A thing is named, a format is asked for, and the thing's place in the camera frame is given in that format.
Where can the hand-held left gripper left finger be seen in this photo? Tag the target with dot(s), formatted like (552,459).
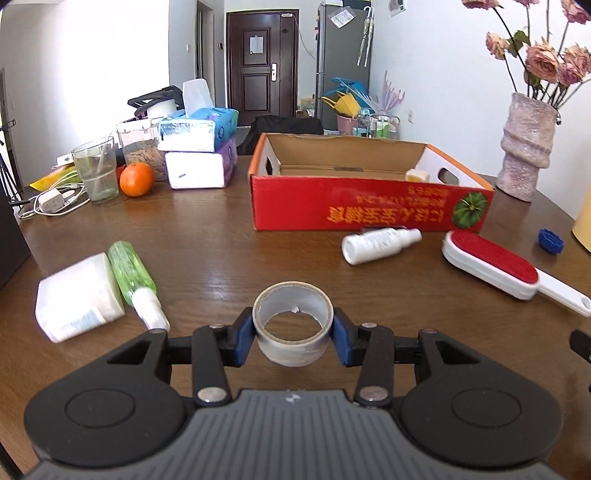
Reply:
(244,341)

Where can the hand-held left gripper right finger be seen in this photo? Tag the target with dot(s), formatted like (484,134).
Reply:
(340,341)

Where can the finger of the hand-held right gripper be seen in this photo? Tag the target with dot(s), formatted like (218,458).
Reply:
(581,346)

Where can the grey tape roll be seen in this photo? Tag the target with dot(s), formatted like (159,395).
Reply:
(291,350)

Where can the red cardboard box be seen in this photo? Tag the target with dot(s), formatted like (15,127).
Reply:
(360,207)

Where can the beige power adapter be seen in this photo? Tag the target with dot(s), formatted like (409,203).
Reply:
(418,175)

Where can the white spray bottle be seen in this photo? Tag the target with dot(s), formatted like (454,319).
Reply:
(374,244)

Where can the blue bottle cap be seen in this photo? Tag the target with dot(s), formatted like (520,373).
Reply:
(550,241)

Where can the red white lint brush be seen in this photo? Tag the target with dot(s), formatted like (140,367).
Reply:
(489,263)

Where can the yellow thermos jug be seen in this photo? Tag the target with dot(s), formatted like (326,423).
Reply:
(584,221)

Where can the green spray bottle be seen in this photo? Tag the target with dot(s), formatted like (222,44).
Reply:
(131,272)

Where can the white wipes packet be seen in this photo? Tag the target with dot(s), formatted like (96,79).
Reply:
(78,300)

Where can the white purple tissue pack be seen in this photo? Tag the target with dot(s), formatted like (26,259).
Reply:
(196,170)

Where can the orange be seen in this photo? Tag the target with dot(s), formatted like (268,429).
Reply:
(136,180)

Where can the pink ribbed vase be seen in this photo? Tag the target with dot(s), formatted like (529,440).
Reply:
(526,147)

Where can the clear grain container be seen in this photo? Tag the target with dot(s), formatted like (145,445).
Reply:
(143,150)

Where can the pink plastic bucket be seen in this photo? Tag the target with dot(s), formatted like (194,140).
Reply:
(347,124)

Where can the blue tissue pack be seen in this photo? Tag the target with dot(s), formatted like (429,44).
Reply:
(198,129)

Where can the black chair back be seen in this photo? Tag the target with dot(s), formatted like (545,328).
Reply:
(281,127)

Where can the clear drinking glass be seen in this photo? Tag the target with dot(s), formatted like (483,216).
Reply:
(97,170)

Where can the yellow watering can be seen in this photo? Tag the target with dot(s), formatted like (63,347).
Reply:
(344,105)

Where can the blue plastic hanger rack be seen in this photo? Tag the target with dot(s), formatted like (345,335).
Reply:
(355,90)

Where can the yellow packet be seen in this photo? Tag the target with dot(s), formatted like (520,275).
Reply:
(51,177)

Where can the black paper bag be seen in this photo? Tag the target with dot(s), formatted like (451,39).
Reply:
(11,240)

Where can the purple feather grass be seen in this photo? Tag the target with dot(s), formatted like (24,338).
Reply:
(391,92)

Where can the dark wooden door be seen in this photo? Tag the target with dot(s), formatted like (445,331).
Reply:
(258,78)

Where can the grey refrigerator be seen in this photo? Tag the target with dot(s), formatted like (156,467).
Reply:
(341,55)

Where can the bunch of dried pink roses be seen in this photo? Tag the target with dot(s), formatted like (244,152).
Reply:
(545,60)

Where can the black tripod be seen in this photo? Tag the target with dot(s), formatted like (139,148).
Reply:
(7,170)

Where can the folded clear umbrella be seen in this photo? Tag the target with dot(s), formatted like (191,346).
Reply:
(364,37)

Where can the interior door frame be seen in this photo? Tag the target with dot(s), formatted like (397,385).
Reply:
(205,41)

